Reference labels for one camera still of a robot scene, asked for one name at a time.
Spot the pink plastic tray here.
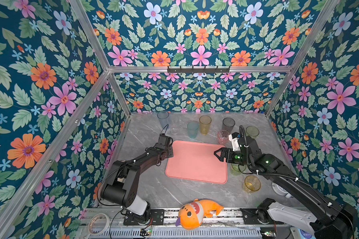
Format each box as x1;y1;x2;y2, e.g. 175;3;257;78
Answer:
165;140;228;184

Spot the clear transparent cup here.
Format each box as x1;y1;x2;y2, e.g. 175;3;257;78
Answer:
170;115;180;135

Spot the blue transparent cup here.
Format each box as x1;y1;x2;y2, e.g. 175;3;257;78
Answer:
157;111;170;129

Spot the teal frosted cup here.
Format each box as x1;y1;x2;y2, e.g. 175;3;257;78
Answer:
187;121;199;139

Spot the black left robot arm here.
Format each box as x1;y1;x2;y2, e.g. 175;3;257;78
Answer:
98;142;173;216

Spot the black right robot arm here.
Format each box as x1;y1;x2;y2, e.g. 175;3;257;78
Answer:
213;139;357;239

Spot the pink short cup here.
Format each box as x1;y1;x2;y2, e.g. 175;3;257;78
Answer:
217;130;230;145

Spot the short green cup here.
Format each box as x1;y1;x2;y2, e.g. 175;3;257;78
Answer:
231;163;246;176

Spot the grey smoky cup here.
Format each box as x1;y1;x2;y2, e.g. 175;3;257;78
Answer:
221;118;235;133

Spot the tall light green cup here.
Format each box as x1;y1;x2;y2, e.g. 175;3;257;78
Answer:
246;126;260;139

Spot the short yellow cup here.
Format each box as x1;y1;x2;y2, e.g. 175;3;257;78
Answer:
242;175;261;193

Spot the yellow tall cup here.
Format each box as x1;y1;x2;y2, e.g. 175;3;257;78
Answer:
199;115;212;135

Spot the white round object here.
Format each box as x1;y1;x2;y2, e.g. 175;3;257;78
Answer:
272;182;293;199

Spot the orange plush toy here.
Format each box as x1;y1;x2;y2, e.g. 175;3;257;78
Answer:
175;199;224;231

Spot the blue white box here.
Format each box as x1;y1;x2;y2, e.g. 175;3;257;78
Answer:
290;227;316;239

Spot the roll of tape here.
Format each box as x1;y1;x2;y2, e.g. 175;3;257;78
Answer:
87;213;110;236

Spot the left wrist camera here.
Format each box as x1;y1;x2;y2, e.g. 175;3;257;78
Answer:
158;133;173;147

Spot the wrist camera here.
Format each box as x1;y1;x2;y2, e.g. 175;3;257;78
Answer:
158;133;173;147
228;132;243;152

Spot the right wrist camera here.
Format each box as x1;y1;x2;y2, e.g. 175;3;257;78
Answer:
228;132;243;152

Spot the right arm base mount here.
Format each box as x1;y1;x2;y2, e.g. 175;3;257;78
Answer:
239;198;276;225

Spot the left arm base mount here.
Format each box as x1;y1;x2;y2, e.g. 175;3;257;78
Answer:
123;209;165;226

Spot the black hook rail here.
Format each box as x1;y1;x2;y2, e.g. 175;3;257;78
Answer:
167;66;230;74

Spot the white vented cable duct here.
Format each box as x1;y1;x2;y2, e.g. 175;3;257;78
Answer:
89;228;262;239

